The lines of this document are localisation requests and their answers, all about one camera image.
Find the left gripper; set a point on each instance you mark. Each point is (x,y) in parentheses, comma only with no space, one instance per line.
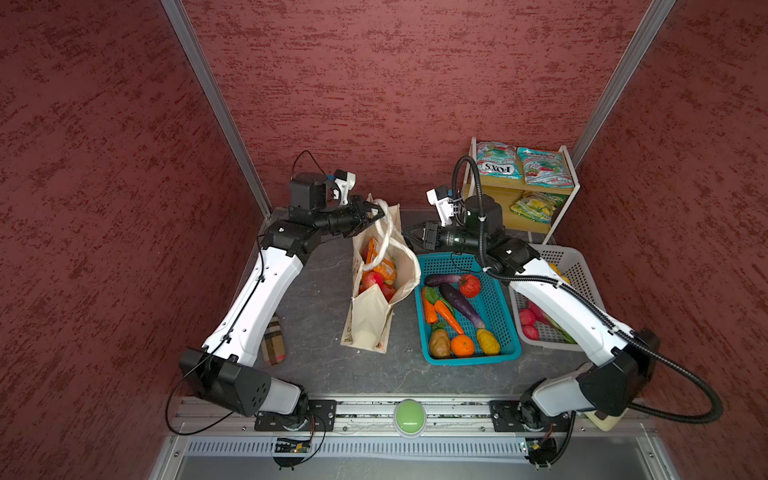
(361,217)

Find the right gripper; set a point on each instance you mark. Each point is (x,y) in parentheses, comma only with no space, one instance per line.
(433,235)

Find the orange candy bag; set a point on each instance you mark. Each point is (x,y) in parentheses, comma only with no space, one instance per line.
(386,267)

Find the red apple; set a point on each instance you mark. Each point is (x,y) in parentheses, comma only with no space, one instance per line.
(369,279)
(388,291)

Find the cream canvas grocery bag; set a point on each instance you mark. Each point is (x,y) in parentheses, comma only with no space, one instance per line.
(370,313)

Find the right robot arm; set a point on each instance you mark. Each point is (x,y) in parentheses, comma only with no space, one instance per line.
(621,360)

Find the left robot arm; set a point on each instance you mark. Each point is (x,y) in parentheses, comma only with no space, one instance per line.
(222,371)

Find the teal candy bag left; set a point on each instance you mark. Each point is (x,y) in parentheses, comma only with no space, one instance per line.
(499,160)

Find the teal candy bag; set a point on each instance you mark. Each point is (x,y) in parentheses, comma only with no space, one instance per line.
(499,160)
(546,169)

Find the green yellow candy bag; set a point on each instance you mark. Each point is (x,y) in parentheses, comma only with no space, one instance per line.
(539,207)

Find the teal candy bag right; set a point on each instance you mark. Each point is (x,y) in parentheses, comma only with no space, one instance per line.
(546,169)

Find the light purple eggplant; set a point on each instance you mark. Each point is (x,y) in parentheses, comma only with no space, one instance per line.
(435,280)

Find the orange carrot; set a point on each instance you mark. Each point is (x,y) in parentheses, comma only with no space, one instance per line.
(446,313)
(430,314)

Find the white wooden shelf rack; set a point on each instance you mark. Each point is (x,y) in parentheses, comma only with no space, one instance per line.
(534,187)

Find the potato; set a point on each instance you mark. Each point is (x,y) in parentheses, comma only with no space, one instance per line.
(439,346)

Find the orange tangerine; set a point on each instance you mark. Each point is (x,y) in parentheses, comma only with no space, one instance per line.
(462,346)

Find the yellow corn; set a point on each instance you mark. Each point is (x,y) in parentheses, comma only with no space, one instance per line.
(488,343)

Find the pink dragon fruit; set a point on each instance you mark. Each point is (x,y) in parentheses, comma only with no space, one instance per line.
(542,317)

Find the white plastic basket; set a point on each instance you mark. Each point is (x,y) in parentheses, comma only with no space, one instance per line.
(572,265)

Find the plaid case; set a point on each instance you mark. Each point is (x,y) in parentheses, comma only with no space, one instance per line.
(273,345)

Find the green push button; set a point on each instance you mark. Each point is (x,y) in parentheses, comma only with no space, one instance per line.
(409,418)

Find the cream calculator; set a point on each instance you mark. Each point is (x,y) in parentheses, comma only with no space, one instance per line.
(604,421)

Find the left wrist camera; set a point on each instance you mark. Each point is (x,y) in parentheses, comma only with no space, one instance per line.
(343,183)

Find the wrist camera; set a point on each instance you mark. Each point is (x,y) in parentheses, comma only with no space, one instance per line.
(343,183)
(450,210)

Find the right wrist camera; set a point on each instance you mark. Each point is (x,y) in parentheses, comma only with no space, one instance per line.
(450,210)

